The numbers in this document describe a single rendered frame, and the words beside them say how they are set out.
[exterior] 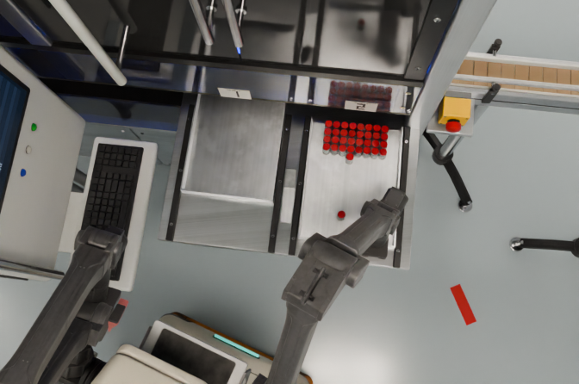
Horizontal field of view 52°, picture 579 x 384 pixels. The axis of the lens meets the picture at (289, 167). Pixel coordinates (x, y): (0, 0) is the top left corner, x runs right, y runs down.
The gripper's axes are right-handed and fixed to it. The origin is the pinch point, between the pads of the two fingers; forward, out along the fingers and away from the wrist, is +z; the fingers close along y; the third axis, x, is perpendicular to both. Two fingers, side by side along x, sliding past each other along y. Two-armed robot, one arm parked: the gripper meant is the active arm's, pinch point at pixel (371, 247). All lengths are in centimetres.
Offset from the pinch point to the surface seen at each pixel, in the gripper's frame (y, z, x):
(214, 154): 20, 0, 47
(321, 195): 12.9, 1.0, 15.2
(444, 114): 33.2, -17.3, -13.6
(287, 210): 7.5, 1.9, 24.2
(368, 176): 20.1, -0.2, 3.1
